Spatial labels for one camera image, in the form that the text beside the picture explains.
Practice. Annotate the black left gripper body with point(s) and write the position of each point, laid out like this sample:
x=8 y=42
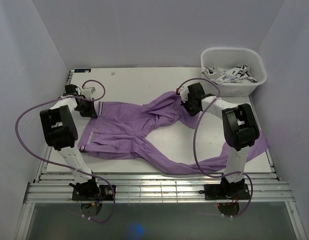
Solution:
x=84 y=108

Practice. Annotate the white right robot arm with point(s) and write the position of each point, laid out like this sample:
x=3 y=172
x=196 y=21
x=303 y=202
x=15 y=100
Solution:
x=240 y=132

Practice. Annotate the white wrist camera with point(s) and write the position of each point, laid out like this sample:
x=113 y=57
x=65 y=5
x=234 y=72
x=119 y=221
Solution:
x=87 y=92
x=183 y=92

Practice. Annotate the white plastic basket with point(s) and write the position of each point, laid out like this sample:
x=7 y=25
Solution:
x=226 y=58

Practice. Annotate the black white printed trousers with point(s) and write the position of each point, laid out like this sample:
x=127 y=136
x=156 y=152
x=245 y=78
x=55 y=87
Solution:
x=236 y=75

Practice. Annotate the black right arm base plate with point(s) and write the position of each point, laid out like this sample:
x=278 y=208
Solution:
x=219 y=192

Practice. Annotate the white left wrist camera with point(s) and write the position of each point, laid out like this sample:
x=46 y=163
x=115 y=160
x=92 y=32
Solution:
x=87 y=92

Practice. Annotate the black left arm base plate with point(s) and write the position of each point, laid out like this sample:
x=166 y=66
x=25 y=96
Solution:
x=106 y=194

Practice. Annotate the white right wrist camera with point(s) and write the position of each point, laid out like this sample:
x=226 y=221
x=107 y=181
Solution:
x=183 y=92

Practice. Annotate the black blue label sticker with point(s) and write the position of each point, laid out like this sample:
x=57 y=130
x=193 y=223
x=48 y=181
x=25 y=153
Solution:
x=82 y=70

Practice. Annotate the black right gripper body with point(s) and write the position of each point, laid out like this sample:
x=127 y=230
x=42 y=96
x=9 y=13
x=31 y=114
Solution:
x=189 y=107

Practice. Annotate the aluminium rail frame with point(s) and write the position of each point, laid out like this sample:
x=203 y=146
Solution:
x=52 y=187

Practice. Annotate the purple trousers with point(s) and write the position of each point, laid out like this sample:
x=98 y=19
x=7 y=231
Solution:
x=120 y=130

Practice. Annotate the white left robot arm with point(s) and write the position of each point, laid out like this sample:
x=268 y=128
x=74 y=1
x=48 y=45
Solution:
x=60 y=132

